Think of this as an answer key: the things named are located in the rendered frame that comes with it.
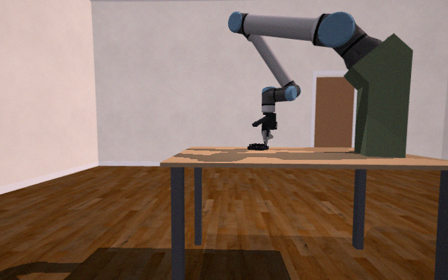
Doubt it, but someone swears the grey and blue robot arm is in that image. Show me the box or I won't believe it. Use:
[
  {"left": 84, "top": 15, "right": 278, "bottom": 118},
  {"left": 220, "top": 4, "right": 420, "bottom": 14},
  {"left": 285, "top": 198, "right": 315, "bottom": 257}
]
[{"left": 228, "top": 11, "right": 382, "bottom": 112}]

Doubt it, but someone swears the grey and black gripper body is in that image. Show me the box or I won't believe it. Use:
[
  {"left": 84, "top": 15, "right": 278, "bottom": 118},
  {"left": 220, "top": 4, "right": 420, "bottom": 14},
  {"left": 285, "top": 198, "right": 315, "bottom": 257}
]
[{"left": 262, "top": 112, "right": 278, "bottom": 130}]

